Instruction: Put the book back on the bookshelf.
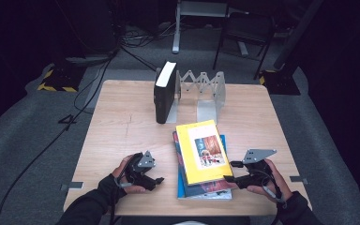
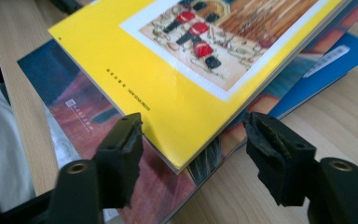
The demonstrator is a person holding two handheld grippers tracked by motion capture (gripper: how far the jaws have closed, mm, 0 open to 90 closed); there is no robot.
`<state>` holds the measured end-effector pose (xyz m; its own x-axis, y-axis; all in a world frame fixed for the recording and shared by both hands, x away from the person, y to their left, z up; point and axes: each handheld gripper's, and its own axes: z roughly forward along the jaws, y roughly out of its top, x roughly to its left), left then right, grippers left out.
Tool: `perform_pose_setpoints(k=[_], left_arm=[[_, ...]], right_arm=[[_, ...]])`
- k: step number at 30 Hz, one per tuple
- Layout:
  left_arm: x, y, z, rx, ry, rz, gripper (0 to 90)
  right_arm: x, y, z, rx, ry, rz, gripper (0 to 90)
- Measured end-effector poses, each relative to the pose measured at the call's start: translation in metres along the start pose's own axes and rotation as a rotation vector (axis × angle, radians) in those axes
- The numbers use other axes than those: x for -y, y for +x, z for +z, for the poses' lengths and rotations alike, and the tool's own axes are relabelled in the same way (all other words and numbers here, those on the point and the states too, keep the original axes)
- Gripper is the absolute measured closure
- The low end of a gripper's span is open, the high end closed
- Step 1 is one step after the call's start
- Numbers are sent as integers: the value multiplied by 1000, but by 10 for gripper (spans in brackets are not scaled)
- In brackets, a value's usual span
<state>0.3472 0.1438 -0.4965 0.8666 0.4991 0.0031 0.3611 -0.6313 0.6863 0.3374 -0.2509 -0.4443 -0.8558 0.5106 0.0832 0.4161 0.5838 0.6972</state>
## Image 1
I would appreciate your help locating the yellow book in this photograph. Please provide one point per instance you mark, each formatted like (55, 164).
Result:
(187, 156)

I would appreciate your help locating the black hardcover book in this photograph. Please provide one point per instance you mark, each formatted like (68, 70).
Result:
(162, 100)

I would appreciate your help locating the grey table bracket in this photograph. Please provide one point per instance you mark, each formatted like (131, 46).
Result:
(73, 186)
(298, 180)

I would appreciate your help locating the red illustrated book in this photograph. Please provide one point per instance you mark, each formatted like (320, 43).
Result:
(209, 188)

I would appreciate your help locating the person's left hand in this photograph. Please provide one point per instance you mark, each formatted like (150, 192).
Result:
(122, 175)

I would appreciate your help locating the person's white clothing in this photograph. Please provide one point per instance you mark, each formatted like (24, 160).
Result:
(190, 223)

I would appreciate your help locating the blue landscape book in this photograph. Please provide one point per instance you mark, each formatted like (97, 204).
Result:
(200, 196)

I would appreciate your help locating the black yellow striped base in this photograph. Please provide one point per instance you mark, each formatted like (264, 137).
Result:
(279, 82)
(61, 79)

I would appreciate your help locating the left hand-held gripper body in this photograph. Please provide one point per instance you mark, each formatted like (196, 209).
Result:
(139, 165)

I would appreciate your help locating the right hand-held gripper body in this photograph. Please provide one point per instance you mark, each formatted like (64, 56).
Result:
(259, 172)

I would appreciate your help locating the white desk stand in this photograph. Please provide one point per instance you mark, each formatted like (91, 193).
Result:
(176, 31)

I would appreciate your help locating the black metal chair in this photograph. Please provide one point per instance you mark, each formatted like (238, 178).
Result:
(250, 28)

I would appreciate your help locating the white expandable book rack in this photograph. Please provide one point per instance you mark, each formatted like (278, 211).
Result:
(207, 109)

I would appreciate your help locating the grey slanted post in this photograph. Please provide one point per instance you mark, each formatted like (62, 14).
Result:
(296, 34)

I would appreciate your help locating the person's right hand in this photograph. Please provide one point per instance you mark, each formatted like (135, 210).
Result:
(278, 184)

